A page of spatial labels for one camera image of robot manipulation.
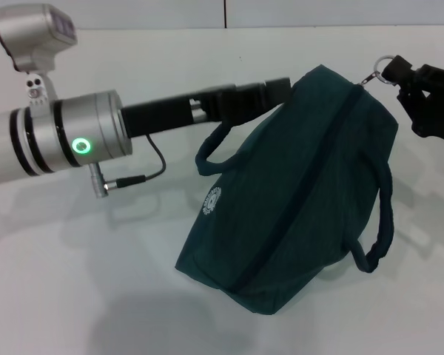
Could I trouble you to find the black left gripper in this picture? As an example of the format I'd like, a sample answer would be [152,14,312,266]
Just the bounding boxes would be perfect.
[120,76,293,141]

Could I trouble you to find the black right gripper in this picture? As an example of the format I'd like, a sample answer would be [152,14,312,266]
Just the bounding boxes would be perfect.
[381,55,444,152]

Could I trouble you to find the silver zipper pull ring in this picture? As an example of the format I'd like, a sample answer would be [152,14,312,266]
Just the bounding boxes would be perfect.
[360,55,397,89]

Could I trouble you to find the teal insulated lunch bag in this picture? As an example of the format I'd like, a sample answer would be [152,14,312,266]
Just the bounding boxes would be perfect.
[174,64,400,306]

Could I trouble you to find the dark left gripper cable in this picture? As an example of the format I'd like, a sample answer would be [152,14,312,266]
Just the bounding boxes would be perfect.
[144,134,167,183]

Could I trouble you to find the silver black left cable plug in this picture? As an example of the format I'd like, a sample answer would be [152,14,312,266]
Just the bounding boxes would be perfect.
[87,162,147,200]

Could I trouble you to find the silver left camera mount bracket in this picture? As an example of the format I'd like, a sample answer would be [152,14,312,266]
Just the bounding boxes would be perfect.
[24,71,58,109]

